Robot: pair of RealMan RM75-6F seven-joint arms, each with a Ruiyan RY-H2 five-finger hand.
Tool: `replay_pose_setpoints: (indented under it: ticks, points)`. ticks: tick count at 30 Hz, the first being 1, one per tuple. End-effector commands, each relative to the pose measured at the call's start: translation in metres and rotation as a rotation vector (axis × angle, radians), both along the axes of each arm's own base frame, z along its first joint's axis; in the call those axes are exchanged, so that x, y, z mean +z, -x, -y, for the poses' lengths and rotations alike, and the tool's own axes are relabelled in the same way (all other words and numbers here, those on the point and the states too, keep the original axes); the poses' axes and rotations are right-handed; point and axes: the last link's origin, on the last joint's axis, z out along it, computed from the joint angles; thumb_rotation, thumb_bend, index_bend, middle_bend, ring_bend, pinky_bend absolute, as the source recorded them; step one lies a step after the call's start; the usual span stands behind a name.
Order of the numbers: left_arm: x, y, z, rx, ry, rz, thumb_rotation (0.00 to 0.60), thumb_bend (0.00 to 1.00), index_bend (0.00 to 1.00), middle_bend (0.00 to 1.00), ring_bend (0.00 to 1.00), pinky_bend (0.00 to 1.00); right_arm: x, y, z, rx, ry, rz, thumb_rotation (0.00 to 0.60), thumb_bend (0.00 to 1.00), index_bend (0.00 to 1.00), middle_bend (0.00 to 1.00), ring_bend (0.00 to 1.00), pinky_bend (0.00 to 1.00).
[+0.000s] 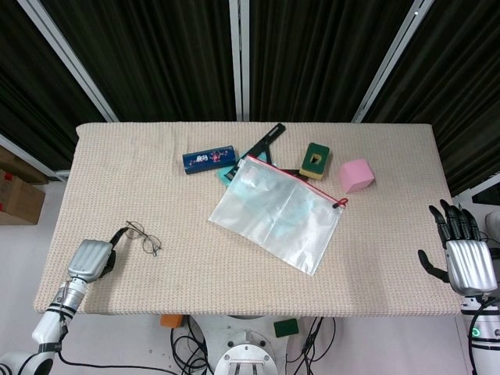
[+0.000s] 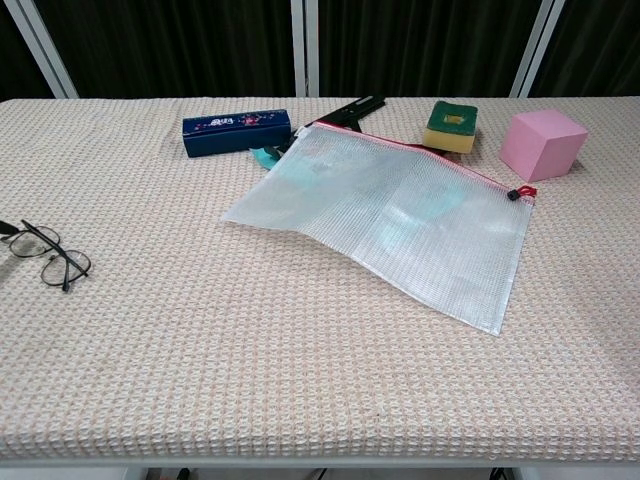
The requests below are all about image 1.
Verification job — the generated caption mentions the black floor cables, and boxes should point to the black floor cables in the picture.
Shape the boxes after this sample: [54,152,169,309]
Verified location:
[170,315,337,375]

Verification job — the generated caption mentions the black folding stand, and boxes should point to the black folding stand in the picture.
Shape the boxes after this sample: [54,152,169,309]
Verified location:
[225,123,301,183]

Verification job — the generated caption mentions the green yellow scouring sponge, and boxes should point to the green yellow scouring sponge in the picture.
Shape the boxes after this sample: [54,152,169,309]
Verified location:
[298,142,331,182]

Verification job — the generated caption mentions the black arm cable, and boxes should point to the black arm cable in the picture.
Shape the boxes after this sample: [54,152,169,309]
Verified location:
[56,349,184,372]

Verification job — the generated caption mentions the orange block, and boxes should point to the orange block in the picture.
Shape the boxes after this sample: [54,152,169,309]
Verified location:
[159,314,184,329]

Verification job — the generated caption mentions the pink cube block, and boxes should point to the pink cube block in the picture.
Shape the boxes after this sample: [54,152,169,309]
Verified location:
[338,158,375,194]

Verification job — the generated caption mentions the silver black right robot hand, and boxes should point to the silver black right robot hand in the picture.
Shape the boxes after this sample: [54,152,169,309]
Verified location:
[417,198,498,296]

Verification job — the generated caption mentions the blue printed pencil case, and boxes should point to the blue printed pencil case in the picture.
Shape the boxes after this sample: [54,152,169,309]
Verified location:
[182,143,238,175]

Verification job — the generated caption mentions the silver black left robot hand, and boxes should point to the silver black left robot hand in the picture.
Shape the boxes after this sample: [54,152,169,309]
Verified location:
[66,227,128,282]

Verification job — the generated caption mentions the teal plastic item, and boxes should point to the teal plastic item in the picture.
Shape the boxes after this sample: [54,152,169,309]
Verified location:
[216,149,274,187]

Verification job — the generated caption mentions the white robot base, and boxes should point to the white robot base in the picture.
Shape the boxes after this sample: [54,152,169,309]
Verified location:
[190,314,302,375]

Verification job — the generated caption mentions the beige woven tablecloth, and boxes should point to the beige woven tablecloth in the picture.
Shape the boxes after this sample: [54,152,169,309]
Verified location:
[34,122,468,316]

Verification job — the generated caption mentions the brown cardboard box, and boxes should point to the brown cardboard box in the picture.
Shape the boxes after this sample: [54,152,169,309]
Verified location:
[0,145,47,226]

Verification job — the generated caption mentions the translucent zipper pouch red zip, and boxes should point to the translucent zipper pouch red zip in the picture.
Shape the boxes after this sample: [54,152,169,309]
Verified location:
[208,155,348,277]

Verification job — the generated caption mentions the wire-frame eyeglasses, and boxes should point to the wire-frame eyeglasses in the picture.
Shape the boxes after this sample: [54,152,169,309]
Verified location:
[123,220,163,258]

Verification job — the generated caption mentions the grey metal frame post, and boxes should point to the grey metal frame post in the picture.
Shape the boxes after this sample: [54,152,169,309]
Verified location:
[227,0,251,122]
[351,0,435,123]
[16,0,120,123]

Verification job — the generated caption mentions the black curtain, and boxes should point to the black curtain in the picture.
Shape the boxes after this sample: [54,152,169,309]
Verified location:
[0,0,500,196]

